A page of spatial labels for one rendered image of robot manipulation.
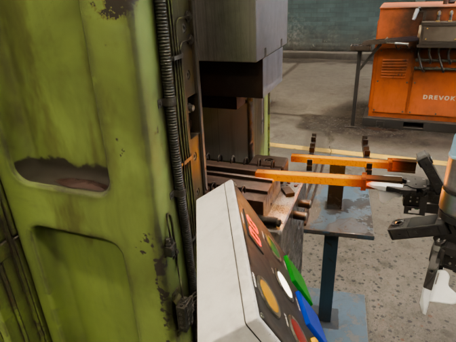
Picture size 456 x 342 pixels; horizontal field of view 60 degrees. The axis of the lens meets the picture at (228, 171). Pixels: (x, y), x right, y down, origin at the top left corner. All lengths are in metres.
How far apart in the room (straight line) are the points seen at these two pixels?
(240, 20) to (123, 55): 0.29
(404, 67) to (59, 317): 4.10
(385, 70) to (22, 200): 4.10
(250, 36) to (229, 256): 0.52
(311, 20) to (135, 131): 8.16
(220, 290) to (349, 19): 8.34
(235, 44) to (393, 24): 3.78
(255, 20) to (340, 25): 7.86
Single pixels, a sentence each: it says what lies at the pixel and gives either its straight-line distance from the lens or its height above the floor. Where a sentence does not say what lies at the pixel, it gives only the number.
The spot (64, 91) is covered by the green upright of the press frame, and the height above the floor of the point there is 1.33.
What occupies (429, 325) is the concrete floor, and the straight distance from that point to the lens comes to 2.26.
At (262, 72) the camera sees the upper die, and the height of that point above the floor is 1.33.
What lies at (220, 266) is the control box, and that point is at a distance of 0.55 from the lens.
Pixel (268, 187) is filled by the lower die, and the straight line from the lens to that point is 1.15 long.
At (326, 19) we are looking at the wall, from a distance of 8.78.
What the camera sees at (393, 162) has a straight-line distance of 1.52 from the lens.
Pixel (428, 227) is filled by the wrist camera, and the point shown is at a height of 1.10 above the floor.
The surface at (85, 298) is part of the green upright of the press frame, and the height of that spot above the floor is 0.73.
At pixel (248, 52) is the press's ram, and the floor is 1.39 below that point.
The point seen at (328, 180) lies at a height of 1.02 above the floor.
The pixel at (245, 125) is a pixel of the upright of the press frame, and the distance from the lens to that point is 1.41.
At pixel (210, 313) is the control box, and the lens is 0.50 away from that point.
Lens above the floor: 1.53
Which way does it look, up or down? 25 degrees down
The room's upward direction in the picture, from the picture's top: 3 degrees counter-clockwise
